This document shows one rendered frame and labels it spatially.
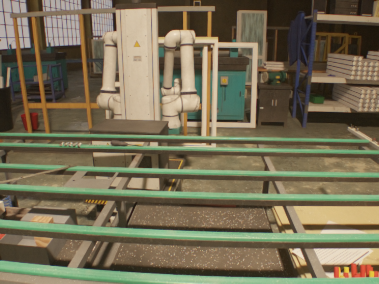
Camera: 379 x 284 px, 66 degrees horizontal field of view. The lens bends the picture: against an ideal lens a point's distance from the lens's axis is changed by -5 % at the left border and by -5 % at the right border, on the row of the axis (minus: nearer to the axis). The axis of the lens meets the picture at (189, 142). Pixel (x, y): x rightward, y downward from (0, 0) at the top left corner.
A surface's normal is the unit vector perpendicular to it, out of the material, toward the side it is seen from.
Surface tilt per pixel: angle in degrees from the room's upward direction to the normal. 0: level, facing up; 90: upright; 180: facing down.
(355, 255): 0
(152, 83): 90
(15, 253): 90
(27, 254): 90
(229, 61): 90
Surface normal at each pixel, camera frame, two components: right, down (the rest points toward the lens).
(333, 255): 0.00, -0.95
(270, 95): -0.06, 0.32
